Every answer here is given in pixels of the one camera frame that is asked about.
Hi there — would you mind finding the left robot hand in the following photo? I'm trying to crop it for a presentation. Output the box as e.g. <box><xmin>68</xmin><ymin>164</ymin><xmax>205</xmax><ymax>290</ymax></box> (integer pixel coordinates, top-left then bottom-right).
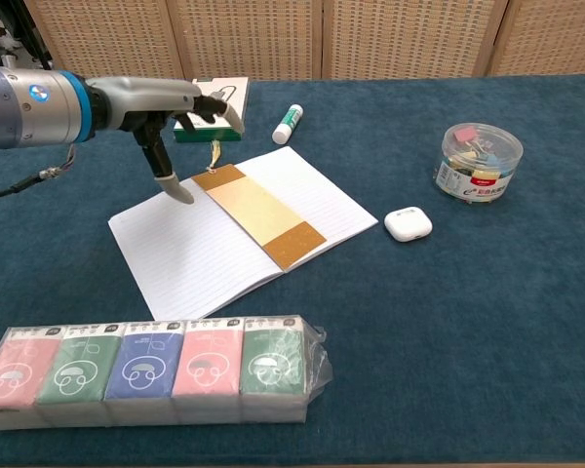
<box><xmin>85</xmin><ymin>76</ymin><xmax>246</xmax><ymax>205</ymax></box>

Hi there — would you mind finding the wrapped pocket tissue multipack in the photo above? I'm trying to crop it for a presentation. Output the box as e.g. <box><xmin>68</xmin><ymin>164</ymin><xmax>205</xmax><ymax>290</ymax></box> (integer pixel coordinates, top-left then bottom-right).
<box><xmin>0</xmin><ymin>314</ymin><xmax>334</xmax><ymax>431</ymax></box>

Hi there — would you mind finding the blue table cloth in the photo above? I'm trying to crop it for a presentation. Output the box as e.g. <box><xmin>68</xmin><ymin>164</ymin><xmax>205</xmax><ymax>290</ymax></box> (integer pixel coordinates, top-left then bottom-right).
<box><xmin>0</xmin><ymin>73</ymin><xmax>585</xmax><ymax>467</ymax></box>

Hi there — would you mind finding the white green glue stick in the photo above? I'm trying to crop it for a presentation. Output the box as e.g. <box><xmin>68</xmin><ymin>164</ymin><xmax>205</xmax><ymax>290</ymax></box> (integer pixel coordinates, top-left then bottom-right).
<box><xmin>271</xmin><ymin>103</ymin><xmax>305</xmax><ymax>145</ymax></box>

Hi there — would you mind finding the white earbuds case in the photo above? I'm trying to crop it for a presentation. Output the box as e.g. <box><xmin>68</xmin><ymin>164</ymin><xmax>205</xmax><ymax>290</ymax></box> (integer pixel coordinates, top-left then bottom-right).
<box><xmin>383</xmin><ymin>206</ymin><xmax>433</xmax><ymax>243</ymax></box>

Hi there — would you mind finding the black tripod stand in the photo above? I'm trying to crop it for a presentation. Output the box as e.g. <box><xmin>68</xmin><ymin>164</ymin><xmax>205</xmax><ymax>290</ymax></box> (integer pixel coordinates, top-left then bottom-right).
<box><xmin>9</xmin><ymin>0</ymin><xmax>62</xmax><ymax>74</ymax></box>

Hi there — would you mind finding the white green USB hub box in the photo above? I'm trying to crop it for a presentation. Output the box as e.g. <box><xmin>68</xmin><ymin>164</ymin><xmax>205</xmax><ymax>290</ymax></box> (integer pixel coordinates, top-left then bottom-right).
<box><xmin>173</xmin><ymin>76</ymin><xmax>251</xmax><ymax>143</ymax></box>

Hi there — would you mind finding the wooden rattan folding screen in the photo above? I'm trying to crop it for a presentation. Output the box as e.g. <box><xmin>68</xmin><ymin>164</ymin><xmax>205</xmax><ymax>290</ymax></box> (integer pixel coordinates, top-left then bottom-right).
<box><xmin>22</xmin><ymin>0</ymin><xmax>585</xmax><ymax>88</ymax></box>

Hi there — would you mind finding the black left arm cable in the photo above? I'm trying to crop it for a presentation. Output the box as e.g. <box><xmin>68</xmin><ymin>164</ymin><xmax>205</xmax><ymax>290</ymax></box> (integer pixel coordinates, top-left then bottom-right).
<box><xmin>0</xmin><ymin>143</ymin><xmax>78</xmax><ymax>201</ymax></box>

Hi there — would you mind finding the open lined notebook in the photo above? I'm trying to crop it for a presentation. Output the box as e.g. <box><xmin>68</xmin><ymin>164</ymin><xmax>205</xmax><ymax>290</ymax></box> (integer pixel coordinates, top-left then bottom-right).
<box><xmin>107</xmin><ymin>145</ymin><xmax>379</xmax><ymax>322</ymax></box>

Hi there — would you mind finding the brown and cream paper bookmark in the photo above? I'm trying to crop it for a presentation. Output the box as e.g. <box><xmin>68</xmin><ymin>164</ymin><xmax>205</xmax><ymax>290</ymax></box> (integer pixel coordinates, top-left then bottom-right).
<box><xmin>191</xmin><ymin>139</ymin><xmax>328</xmax><ymax>272</ymax></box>

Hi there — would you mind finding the clear jar of binder clips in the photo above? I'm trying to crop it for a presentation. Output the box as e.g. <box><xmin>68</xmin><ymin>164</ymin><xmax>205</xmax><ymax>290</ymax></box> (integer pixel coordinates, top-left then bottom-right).
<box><xmin>434</xmin><ymin>122</ymin><xmax>525</xmax><ymax>201</ymax></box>

